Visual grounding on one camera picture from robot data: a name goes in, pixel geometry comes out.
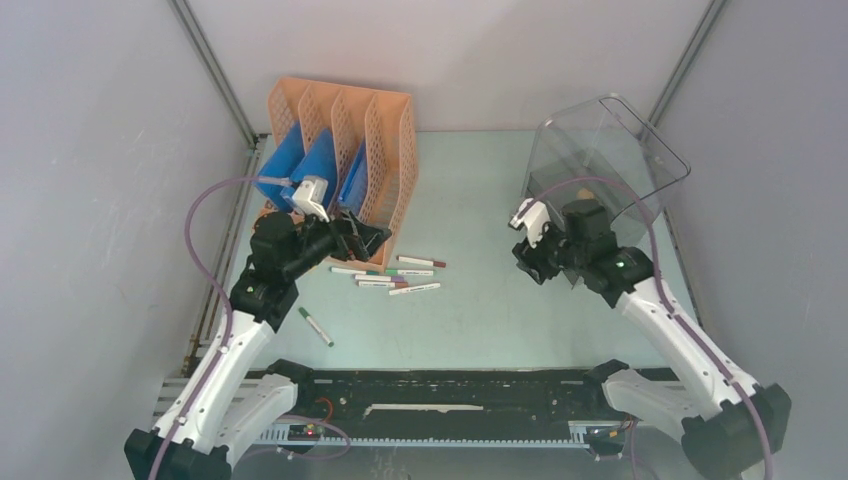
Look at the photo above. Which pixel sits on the clear plastic drawer cabinet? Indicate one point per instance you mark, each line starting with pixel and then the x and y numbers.
pixel 606 143

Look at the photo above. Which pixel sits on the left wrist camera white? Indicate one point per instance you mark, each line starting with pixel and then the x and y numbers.
pixel 308 198

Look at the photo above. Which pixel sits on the purple cap marker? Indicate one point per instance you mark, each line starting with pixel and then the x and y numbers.
pixel 379 278

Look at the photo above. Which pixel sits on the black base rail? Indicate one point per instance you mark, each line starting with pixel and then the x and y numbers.
pixel 452 406

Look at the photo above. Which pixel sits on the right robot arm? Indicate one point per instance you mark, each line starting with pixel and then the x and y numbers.
pixel 725 420

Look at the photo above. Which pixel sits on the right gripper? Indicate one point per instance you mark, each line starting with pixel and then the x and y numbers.
pixel 530 259

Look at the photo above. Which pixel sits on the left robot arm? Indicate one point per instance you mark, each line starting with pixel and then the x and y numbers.
pixel 205 432

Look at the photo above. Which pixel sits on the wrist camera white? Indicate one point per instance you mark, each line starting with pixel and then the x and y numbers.
pixel 308 198
pixel 531 216

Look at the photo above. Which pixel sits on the orange plastic file organizer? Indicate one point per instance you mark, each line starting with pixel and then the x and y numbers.
pixel 383 119

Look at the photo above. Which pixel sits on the blue folder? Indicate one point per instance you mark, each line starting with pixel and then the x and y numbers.
pixel 282 163
pixel 319 161
pixel 354 189

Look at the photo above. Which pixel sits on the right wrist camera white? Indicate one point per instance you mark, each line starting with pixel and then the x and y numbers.
pixel 531 216

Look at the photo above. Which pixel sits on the brown cap marker in cluster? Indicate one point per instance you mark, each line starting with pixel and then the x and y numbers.
pixel 381 284

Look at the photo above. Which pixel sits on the white marker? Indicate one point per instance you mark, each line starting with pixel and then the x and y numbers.
pixel 415 288

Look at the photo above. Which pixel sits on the green cap marker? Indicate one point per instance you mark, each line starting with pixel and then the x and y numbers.
pixel 316 327
pixel 409 272

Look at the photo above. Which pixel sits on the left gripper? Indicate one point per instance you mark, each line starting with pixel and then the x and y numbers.
pixel 352 238

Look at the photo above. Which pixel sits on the blue folder front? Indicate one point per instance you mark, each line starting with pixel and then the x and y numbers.
pixel 282 163

